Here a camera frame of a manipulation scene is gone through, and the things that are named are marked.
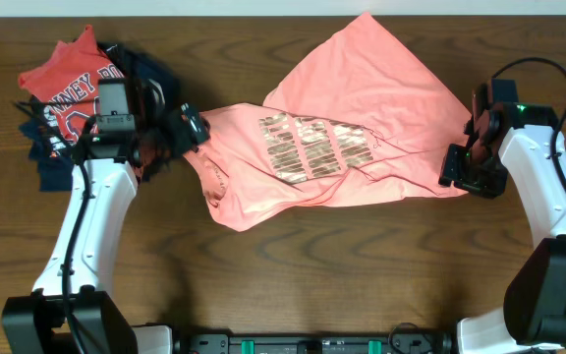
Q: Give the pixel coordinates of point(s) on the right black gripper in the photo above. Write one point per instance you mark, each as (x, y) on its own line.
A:
(450, 172)

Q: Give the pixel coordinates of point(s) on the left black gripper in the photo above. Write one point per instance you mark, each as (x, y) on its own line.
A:
(183, 142)

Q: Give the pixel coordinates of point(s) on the pink t-shirt with gold print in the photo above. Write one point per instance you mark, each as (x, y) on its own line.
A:
(359, 121)

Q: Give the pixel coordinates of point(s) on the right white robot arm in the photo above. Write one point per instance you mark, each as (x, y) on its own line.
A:
(511, 141)

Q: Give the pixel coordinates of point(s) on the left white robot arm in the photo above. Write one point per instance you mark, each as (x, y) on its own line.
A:
(70, 309)

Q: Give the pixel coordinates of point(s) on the red folded Boyd t-shirt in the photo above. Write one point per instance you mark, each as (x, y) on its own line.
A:
(68, 82)

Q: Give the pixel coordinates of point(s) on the black folded printed shirt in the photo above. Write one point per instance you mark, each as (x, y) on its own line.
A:
(44, 116)

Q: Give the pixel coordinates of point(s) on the navy blue folded shirt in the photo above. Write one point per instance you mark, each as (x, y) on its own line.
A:
(55, 172)

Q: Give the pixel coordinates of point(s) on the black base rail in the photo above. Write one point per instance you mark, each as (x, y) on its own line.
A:
(403, 340)

